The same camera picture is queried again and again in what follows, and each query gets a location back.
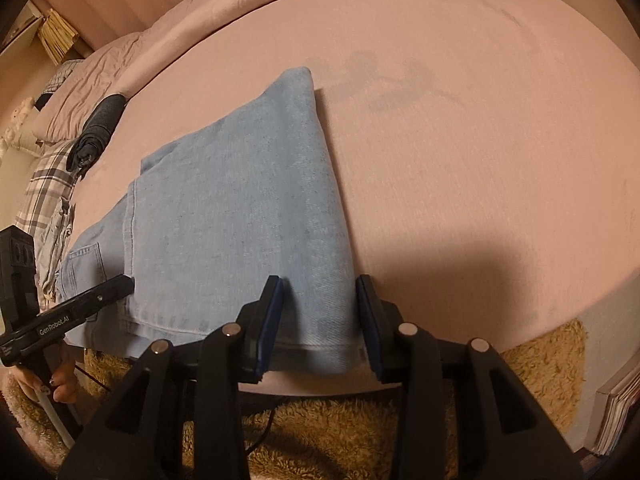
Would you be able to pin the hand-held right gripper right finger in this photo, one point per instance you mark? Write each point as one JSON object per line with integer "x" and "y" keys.
{"x": 368, "y": 325}

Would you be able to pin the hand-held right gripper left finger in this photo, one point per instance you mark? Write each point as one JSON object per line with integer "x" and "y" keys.
{"x": 270, "y": 322}

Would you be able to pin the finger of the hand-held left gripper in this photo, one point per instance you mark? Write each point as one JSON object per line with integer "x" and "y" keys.
{"x": 110, "y": 292}

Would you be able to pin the light blue denim pants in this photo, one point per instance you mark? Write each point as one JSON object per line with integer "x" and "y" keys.
{"x": 225, "y": 210}

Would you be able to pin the person's left hand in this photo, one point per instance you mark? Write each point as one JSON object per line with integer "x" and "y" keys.
{"x": 62, "y": 375}

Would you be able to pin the crumpled pale blue cloth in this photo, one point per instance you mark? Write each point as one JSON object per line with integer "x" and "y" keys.
{"x": 55, "y": 250}

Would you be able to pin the plaid cloth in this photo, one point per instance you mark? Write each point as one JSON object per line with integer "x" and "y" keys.
{"x": 45, "y": 185}

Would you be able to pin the shaggy beige rug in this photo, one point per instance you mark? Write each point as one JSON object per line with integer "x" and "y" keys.
{"x": 350, "y": 435}

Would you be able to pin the white plush toy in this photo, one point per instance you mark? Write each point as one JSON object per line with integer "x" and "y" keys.
{"x": 17, "y": 122}

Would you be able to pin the dark blue folded cloth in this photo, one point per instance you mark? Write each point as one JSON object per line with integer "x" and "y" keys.
{"x": 97, "y": 130}

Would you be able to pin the pink pillow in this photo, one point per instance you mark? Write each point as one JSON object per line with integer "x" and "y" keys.
{"x": 85, "y": 90}

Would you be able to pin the checked pillow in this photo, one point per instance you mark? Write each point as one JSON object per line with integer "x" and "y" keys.
{"x": 62, "y": 77}

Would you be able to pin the stack of books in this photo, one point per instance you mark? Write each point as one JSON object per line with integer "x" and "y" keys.
{"x": 617, "y": 405}

